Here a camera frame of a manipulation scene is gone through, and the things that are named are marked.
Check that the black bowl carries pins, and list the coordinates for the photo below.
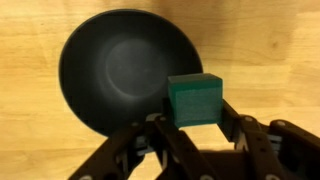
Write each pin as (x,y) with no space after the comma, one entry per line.
(123,70)

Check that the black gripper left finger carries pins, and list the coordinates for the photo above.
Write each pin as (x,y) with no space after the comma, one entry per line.
(173,153)

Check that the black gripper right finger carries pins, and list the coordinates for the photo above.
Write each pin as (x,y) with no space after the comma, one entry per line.
(266,150)

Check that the green block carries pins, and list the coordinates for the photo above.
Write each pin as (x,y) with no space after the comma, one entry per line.
(196,100)

